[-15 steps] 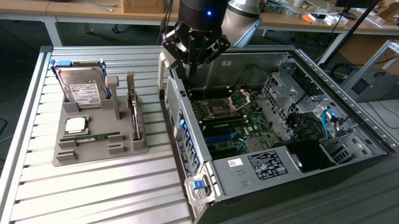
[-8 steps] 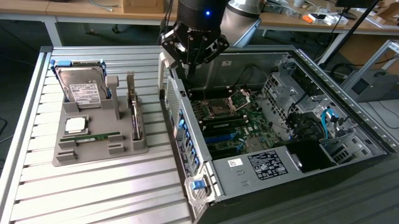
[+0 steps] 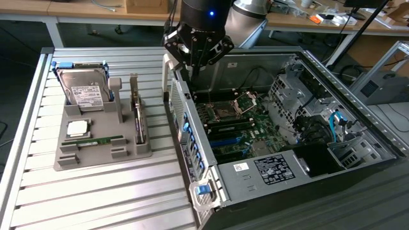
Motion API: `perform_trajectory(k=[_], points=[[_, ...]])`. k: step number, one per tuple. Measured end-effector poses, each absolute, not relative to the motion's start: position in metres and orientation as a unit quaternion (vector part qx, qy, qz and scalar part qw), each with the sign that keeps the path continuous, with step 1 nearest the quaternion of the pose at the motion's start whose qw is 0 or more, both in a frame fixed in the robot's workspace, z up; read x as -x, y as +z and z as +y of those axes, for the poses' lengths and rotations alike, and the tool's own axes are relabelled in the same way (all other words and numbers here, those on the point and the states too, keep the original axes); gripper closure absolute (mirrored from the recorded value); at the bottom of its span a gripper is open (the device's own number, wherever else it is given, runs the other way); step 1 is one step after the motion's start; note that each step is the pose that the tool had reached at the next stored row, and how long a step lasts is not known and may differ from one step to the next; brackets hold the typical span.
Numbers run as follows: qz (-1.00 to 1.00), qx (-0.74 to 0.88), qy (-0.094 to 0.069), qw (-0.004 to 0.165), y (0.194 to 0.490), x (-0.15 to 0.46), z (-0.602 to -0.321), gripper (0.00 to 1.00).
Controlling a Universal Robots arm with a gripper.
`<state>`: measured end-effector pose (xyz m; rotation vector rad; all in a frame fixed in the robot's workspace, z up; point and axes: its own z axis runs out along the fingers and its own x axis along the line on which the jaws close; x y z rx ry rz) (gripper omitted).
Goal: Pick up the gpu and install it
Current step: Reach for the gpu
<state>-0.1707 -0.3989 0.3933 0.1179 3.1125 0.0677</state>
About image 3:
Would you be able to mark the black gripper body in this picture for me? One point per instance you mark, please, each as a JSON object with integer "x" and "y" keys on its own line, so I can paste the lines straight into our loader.
{"x": 201, "y": 16}

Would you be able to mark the black graphics card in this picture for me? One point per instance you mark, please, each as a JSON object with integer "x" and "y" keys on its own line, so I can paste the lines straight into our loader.
{"x": 138, "y": 119}

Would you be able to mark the brown cardboard box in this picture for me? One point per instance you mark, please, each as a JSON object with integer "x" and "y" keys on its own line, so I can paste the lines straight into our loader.
{"x": 145, "y": 6}

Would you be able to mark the metal socket cover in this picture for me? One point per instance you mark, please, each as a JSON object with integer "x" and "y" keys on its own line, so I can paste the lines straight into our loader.
{"x": 240, "y": 96}

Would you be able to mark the CPU socket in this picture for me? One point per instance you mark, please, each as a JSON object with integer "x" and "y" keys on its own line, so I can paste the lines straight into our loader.
{"x": 225, "y": 111}

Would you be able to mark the metal drive cage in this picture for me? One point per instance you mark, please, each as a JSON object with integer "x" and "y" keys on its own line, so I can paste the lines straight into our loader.
{"x": 287, "y": 95}

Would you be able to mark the black RAM slots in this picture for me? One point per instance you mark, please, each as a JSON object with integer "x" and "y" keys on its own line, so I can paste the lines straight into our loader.
{"x": 228, "y": 127}

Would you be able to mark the hard disk in blue caddy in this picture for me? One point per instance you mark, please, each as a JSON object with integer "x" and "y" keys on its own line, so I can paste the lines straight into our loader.
{"x": 82, "y": 83}

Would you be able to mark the small orange box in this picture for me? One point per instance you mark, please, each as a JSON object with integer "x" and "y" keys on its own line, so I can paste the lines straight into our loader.
{"x": 315, "y": 19}

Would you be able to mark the white mug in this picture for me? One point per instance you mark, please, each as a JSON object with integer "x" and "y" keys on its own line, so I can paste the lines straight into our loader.
{"x": 306, "y": 3}

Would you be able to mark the green motherboard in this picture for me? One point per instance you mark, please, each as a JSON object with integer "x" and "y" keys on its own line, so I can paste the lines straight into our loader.
{"x": 265, "y": 124}

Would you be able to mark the gray parts rack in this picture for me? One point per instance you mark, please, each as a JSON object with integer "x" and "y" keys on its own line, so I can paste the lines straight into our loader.
{"x": 105, "y": 127}

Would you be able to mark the white flat box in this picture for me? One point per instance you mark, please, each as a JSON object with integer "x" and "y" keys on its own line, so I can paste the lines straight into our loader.
{"x": 342, "y": 21}

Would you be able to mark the silver chipset heatsink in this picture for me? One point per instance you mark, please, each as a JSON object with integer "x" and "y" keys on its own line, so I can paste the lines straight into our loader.
{"x": 262, "y": 148}

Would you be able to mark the black slanted pole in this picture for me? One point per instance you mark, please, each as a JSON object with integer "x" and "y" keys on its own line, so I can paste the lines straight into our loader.
{"x": 357, "y": 36}

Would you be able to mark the silver CPU chip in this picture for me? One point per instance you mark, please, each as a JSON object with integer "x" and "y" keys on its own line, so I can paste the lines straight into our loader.
{"x": 77, "y": 128}

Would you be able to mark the green RAM stick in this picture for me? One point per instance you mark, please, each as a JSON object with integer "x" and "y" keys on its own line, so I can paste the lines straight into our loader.
{"x": 96, "y": 141}

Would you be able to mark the black monitor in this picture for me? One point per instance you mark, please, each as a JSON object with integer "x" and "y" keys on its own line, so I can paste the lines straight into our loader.
{"x": 363, "y": 2}

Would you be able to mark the gray computer tower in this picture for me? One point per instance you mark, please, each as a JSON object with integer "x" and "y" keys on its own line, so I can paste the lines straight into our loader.
{"x": 382, "y": 88}

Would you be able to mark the black plastic shroud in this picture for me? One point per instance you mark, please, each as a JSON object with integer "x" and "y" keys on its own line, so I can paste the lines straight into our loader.
{"x": 315, "y": 160}

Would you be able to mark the gray power supply unit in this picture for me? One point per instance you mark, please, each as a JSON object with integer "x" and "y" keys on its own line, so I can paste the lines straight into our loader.
{"x": 242, "y": 182}

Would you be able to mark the blue case latch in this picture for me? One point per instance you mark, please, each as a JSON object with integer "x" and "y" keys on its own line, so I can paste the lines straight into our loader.
{"x": 201, "y": 189}

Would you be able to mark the gray disk bay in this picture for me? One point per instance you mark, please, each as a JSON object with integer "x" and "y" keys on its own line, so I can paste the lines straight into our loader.
{"x": 361, "y": 148}

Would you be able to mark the open black PC case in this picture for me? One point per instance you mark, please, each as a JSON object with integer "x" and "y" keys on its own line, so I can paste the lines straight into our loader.
{"x": 318, "y": 191}

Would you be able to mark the wooden desk white frame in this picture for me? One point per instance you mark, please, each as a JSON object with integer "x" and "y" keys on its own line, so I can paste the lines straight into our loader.
{"x": 25, "y": 7}
{"x": 377, "y": 30}

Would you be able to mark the aluminium profile frame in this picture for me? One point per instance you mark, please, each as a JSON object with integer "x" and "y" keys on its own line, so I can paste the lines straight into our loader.
{"x": 393, "y": 52}

